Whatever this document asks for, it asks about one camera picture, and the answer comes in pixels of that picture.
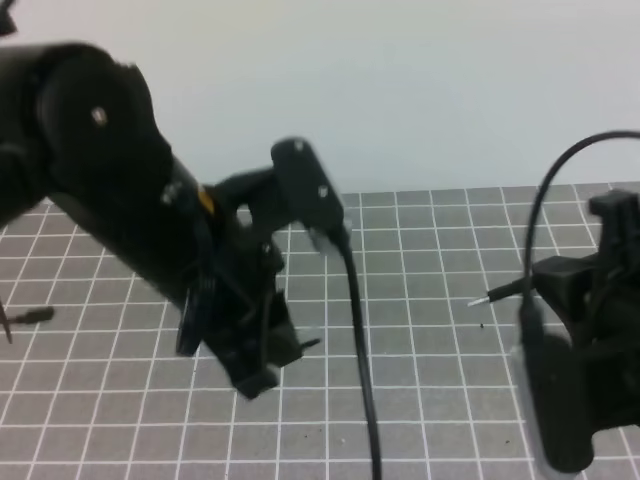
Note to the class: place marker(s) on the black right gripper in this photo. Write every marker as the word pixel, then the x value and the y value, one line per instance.
pixel 596 297

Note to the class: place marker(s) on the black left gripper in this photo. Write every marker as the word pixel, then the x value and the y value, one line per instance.
pixel 233 299

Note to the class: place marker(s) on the black clear pen cap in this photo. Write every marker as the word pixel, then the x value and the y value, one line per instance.
pixel 312 343

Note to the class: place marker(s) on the black pen silver tip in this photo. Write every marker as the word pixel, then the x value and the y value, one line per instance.
pixel 498 293

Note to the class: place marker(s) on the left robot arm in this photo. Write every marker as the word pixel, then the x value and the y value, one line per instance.
pixel 78 128

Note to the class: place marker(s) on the right wrist camera black grey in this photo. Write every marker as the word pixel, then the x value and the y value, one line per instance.
pixel 552 396

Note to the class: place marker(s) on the wrist camera black grey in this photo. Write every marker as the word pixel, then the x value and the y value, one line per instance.
pixel 310 195
pixel 552 396

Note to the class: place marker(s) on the left wrist camera black grey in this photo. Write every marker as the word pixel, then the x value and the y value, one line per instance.
pixel 310 195

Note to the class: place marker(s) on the black cable ties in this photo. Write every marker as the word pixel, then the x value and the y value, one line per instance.
pixel 41 314

